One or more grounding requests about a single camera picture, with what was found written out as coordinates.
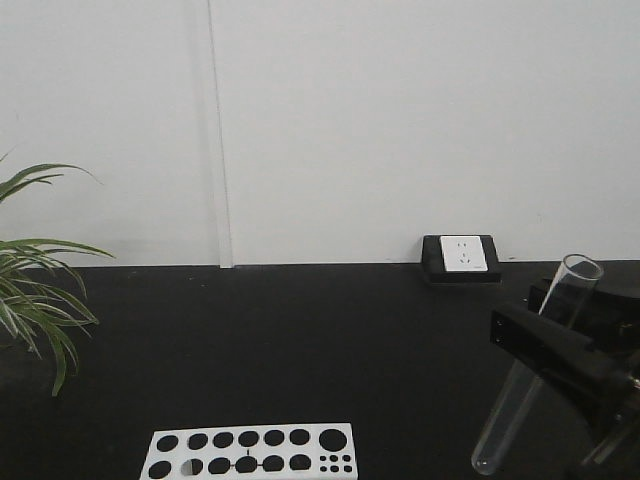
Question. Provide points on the white cable conduit strip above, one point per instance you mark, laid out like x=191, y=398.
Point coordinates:
x=221, y=195

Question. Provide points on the white wall power socket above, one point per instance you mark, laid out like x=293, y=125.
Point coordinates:
x=463, y=254

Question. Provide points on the green potted plant leaves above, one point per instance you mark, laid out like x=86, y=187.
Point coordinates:
x=30, y=308

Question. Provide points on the tall transparent test tube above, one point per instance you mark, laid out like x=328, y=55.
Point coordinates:
x=573, y=283

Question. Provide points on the white test tube rack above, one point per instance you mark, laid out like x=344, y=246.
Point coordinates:
x=286, y=451

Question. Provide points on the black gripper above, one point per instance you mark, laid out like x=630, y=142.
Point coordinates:
x=574, y=363

